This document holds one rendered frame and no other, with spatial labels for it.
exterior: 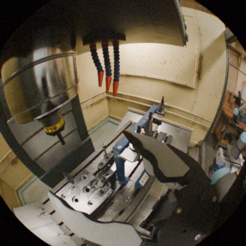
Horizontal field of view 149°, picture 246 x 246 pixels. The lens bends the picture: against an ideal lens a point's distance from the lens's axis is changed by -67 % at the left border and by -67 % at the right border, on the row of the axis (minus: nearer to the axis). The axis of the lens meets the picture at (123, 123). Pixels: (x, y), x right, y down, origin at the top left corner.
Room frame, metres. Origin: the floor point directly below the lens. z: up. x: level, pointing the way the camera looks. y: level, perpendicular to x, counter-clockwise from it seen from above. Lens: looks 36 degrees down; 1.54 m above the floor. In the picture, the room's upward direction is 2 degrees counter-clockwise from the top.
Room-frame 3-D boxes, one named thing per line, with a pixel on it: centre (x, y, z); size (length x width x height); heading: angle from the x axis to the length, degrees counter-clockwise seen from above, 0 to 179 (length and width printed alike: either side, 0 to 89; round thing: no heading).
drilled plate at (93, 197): (0.10, 0.24, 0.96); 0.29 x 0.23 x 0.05; 144
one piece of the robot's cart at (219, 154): (0.14, -1.03, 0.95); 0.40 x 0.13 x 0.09; 55
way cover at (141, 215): (0.08, -0.29, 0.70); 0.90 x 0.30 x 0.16; 144
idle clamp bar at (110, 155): (0.42, 0.10, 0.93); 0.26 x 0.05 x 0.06; 149
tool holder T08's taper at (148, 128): (0.36, -0.12, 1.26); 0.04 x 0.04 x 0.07
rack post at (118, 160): (0.26, 0.02, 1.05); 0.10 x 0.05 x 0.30; 54
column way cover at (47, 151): (0.41, 0.51, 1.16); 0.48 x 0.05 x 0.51; 144
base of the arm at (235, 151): (0.14, -1.03, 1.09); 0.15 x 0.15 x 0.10
